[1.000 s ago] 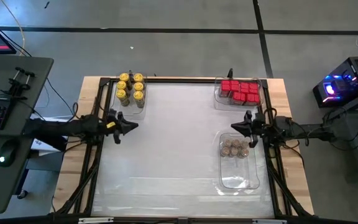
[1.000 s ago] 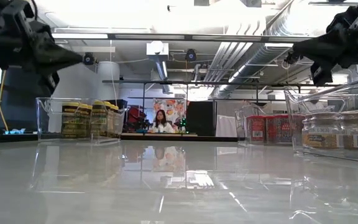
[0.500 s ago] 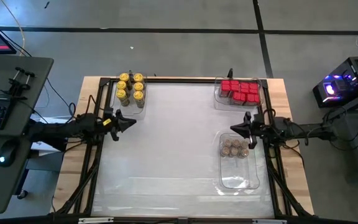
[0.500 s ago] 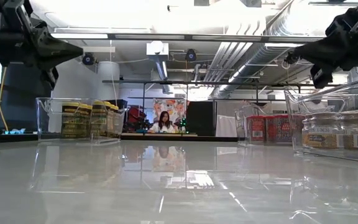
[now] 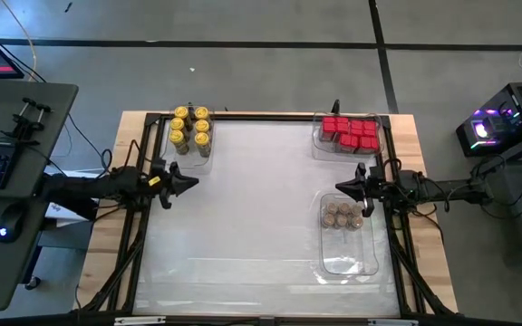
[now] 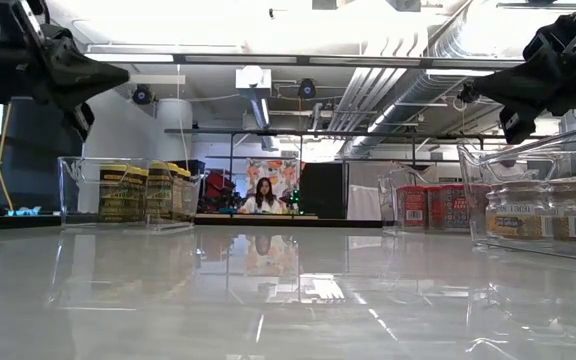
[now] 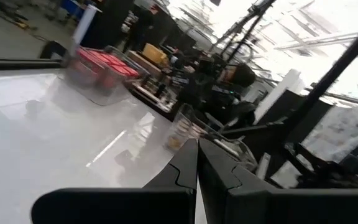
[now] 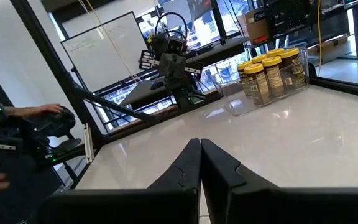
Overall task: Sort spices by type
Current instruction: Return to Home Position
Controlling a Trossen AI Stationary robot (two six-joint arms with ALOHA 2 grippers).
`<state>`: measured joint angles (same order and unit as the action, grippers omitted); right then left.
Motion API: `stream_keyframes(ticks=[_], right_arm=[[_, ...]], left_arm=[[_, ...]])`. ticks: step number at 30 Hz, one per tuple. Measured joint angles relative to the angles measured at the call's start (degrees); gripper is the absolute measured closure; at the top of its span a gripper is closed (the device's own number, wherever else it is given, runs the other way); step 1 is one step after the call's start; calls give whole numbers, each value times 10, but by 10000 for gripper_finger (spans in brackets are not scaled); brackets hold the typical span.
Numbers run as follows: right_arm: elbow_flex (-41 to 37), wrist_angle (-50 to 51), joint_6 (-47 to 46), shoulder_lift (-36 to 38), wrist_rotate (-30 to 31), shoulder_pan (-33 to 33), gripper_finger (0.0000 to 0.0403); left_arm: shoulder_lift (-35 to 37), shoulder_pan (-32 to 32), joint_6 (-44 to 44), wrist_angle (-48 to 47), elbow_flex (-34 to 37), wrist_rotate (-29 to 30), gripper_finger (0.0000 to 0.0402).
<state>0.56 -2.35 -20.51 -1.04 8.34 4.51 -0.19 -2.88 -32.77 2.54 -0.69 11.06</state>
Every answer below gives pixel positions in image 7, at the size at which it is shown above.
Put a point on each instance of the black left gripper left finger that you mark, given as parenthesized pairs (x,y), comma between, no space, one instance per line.
(120,207)

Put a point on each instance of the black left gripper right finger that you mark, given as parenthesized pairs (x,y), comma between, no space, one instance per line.
(275,207)

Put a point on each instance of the large clear plastic bin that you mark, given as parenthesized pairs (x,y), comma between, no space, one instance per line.
(228,146)

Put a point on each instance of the small glass spice jar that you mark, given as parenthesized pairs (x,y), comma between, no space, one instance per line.
(174,141)
(199,132)
(185,126)

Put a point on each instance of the red block bottom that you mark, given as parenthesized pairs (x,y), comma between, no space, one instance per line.
(127,72)

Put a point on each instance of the white plastic sheet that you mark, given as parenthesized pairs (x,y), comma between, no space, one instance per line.
(340,133)

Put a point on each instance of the small clear plastic bin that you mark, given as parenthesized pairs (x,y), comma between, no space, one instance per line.
(110,98)

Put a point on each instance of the white board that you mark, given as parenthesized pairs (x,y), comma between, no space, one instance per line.
(278,93)

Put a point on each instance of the person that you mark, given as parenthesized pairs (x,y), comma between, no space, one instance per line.
(242,76)

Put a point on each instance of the black diagonal bar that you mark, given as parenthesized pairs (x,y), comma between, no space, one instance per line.
(337,68)

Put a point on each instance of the yellow box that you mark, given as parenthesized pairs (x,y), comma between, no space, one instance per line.
(154,54)

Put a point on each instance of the black tripod stand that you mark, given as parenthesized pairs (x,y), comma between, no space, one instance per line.
(244,28)

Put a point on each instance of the grey metal bracket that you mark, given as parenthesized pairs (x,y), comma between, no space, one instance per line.
(263,166)

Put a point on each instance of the small black post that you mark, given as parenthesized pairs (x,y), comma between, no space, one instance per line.
(53,49)

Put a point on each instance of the white post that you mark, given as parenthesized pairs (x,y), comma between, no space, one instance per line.
(84,28)

